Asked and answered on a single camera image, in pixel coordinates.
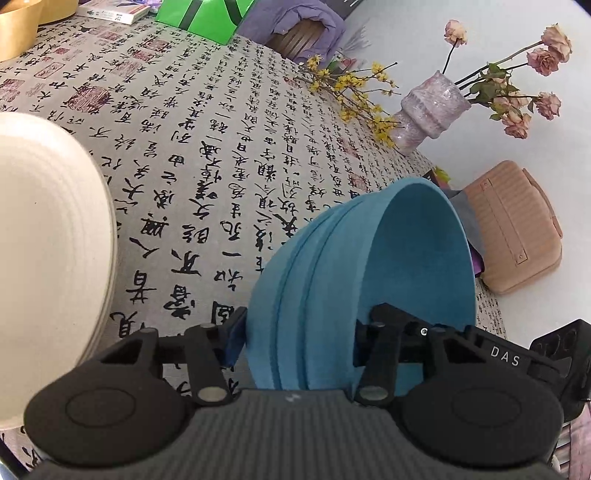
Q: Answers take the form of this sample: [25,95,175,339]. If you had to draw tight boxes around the yellow mug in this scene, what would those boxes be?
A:
[0,0,41,64]

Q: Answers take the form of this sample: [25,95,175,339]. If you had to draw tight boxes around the pink glitter vase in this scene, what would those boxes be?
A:
[393,69,472,158]

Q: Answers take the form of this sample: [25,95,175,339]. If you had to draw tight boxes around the wooden chair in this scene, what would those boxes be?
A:
[267,20,324,62]

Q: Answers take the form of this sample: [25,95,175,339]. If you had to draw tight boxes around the pink suitcase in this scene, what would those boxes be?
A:
[461,159,564,296]

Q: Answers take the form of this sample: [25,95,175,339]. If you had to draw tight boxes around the yellow flower sprigs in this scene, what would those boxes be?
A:
[294,54,403,149]

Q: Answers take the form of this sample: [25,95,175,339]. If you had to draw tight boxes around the dried pink roses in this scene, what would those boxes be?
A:
[441,19,574,140]

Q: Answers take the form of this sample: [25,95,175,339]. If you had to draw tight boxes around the purple cloth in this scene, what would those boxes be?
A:
[430,166,486,278]

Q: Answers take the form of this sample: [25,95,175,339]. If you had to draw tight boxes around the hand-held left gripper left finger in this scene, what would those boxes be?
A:
[98,306,249,408]

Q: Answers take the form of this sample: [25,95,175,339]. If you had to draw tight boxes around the yellow thermos jug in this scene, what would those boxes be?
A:
[39,0,80,25]

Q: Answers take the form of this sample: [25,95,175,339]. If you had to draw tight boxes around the green paper bag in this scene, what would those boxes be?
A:
[154,0,257,47]

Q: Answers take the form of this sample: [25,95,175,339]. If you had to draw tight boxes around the purple jacket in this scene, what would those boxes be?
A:
[235,0,348,71]

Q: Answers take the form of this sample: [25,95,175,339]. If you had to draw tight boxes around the white flat box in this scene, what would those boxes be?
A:
[76,0,152,27]

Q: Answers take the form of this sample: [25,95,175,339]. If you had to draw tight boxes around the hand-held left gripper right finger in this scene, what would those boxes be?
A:
[353,302,463,408]

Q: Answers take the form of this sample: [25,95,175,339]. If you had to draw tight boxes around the calligraphy printed tablecloth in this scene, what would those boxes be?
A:
[0,9,509,480]

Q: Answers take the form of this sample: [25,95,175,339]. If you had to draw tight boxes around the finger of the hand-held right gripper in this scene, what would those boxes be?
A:
[416,322,534,376]

